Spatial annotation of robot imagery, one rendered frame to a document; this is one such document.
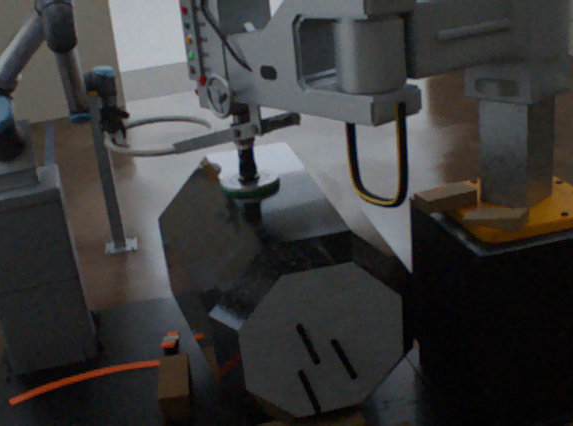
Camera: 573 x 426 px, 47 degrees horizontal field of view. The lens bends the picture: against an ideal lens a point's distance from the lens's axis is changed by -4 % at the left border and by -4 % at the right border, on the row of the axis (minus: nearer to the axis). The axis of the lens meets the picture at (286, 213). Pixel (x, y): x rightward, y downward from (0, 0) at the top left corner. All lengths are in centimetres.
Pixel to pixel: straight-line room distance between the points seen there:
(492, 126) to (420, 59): 56
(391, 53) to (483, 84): 55
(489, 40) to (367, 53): 46
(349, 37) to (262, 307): 79
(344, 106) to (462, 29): 41
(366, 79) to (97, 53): 738
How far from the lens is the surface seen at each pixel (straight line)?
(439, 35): 195
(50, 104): 910
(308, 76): 201
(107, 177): 431
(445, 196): 239
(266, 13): 237
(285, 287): 197
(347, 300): 205
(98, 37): 902
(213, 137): 253
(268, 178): 249
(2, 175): 309
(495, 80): 228
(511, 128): 235
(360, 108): 182
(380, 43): 181
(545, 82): 229
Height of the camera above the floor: 167
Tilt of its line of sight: 21 degrees down
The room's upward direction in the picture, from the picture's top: 6 degrees counter-clockwise
